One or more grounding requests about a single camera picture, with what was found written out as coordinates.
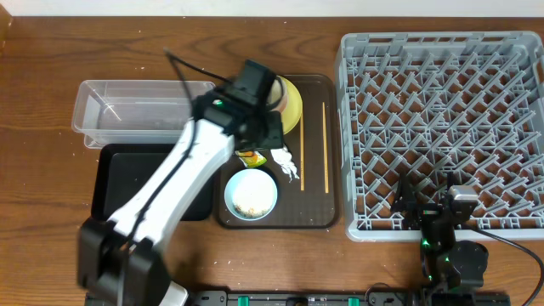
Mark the pink bowl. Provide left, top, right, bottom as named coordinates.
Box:
left=267, top=76, right=288, bottom=112

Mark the wooden chopstick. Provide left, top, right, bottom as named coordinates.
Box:
left=322, top=102, right=330, bottom=194
left=298, top=114, right=305, bottom=191

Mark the grey dishwasher rack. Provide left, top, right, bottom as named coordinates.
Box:
left=335, top=31, right=543, bottom=242

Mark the brown serving tray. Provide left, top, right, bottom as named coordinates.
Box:
left=213, top=74, right=342, bottom=230

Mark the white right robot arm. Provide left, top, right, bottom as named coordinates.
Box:
left=391, top=173, right=489, bottom=305

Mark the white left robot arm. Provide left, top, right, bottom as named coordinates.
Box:
left=76, top=93, right=283, bottom=305

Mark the light blue bowl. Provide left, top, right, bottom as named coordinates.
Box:
left=224, top=169, right=278, bottom=221

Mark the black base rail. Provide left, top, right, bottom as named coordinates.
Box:
left=84, top=290, right=511, bottom=306

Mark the clear plastic waste bin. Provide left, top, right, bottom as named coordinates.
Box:
left=71, top=80, right=191, bottom=149

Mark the yellow plate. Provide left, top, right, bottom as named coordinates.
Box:
left=280, top=76, right=303, bottom=134

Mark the pile of rice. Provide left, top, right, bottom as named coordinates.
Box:
left=232, top=177, right=275, bottom=218

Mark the black waste tray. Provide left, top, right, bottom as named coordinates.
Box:
left=90, top=143, right=215, bottom=223

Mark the yellow snack wrapper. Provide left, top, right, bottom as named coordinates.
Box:
left=235, top=151, right=267, bottom=168

